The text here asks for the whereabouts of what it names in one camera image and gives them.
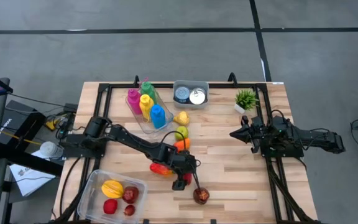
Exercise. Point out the clear plastic tub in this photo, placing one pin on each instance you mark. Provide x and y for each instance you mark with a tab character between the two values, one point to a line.
141	186

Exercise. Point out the yellow toy fruit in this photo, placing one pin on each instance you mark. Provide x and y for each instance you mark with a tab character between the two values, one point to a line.
182	118

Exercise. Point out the blue squeeze bottle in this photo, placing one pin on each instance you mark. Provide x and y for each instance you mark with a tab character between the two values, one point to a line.
158	116

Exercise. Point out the dark red toy pomegranate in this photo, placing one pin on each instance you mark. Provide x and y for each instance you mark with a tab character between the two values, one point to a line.
201	196

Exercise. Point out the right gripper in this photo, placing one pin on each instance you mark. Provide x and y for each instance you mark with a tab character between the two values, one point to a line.
253	135

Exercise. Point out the white paper sheets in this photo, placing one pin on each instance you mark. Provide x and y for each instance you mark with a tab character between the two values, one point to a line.
26	180

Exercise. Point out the black metal table frame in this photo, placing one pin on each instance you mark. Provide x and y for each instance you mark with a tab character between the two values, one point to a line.
222	85

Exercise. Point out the black box with white lettering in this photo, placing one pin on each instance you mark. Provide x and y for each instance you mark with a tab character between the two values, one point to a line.
7	124

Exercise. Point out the clear rectangular tray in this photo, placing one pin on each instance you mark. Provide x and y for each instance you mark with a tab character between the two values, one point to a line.
166	121

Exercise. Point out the green plant in white pot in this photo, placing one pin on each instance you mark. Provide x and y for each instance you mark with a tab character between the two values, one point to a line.
245	99

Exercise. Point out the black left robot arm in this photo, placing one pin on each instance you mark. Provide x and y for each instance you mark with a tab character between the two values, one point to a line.
129	140

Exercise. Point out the pink squeeze bottle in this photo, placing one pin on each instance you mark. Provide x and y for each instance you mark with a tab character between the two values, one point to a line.
134	99

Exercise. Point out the yellow squeeze bottle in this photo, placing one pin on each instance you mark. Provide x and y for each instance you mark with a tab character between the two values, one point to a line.
146	105

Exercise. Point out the dark red toy apple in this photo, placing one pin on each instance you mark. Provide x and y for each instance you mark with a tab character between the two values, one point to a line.
130	194

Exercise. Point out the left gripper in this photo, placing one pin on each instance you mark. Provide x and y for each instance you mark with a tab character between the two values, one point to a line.
182	163

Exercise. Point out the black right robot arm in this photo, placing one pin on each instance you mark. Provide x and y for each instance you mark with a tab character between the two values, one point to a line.
315	140

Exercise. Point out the green toy apple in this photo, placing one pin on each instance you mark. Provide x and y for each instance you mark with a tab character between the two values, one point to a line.
181	133

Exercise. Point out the small dark red plum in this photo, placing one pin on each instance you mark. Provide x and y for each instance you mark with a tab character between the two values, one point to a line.
129	210

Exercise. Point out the red and yellow toy mango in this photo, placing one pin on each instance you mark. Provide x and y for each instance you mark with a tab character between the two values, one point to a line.
160	169

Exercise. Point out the green squeeze bottle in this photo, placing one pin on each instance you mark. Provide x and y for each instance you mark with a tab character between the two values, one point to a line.
148	90

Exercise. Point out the red-orange toy mango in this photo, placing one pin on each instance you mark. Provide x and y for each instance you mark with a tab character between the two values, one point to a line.
182	145

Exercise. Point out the grey plastic bin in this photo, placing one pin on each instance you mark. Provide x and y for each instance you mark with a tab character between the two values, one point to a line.
191	105

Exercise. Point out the silver tin can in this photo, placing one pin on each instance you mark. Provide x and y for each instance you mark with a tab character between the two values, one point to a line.
197	96
182	92

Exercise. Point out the red toy fruit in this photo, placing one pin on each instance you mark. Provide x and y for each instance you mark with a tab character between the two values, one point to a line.
188	179
110	206

